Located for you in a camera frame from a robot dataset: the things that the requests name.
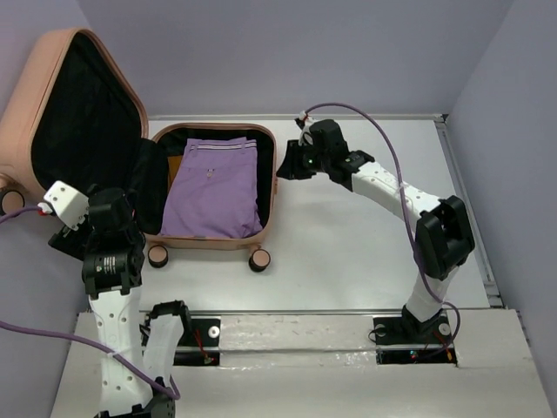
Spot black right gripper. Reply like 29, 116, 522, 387
276, 138, 331, 179

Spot purple shorts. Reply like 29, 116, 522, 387
160, 137, 262, 239

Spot mustard brown trousers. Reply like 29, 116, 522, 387
167, 155, 183, 191

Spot pink hard-shell suitcase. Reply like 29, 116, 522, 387
1, 28, 277, 272

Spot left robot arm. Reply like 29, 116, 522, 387
44, 180, 192, 417

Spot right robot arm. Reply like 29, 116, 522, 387
277, 114, 475, 341

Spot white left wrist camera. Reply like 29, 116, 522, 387
38, 180, 89, 231

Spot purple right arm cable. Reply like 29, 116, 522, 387
295, 102, 462, 362

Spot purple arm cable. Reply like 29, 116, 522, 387
295, 102, 462, 362
0, 204, 182, 401

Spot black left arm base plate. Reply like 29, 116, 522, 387
174, 316, 221, 367

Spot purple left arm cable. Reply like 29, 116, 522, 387
0, 204, 182, 401

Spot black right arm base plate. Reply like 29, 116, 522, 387
368, 312, 458, 366

